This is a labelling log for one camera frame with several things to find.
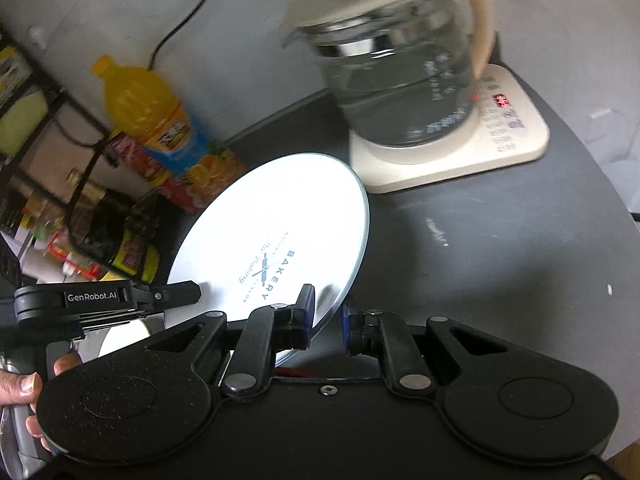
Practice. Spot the orange juice bottle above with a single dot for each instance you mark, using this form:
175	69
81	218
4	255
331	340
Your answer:
135	102

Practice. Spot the pale green pouch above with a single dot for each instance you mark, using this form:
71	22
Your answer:
22	120

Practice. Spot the person's left hand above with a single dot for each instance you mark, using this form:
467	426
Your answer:
20	387

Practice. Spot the white plate with blue print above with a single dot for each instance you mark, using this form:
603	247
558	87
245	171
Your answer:
280	220

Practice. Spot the glass kettle with cream lid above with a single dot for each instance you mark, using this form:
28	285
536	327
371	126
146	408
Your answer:
390	60

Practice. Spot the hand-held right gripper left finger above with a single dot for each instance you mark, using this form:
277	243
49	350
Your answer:
307	310

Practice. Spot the red drink can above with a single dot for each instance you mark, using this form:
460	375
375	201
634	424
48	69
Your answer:
182	197
137	160

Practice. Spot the black metal rack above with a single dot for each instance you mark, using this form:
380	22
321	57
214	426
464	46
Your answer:
80	116

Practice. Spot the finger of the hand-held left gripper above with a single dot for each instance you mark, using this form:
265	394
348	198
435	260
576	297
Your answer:
175	292

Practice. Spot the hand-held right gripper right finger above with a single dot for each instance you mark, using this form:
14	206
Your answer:
346	330

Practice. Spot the cream kettle base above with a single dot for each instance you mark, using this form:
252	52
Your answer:
500	160

